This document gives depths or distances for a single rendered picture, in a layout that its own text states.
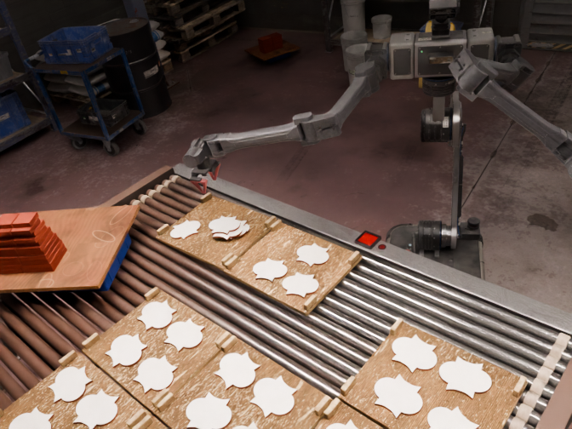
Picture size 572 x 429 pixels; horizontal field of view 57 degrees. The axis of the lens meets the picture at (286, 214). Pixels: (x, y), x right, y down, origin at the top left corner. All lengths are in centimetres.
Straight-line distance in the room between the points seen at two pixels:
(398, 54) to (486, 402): 133
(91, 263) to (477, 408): 144
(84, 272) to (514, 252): 248
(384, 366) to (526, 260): 194
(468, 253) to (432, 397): 159
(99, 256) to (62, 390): 55
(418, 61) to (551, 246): 175
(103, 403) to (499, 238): 261
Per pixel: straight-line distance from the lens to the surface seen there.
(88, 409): 183
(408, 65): 228
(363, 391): 165
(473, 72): 178
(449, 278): 199
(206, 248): 221
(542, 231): 373
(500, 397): 167
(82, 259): 223
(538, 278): 339
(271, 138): 192
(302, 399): 165
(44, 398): 194
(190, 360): 182
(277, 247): 213
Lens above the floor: 229
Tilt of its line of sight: 36 degrees down
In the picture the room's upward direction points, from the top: 10 degrees counter-clockwise
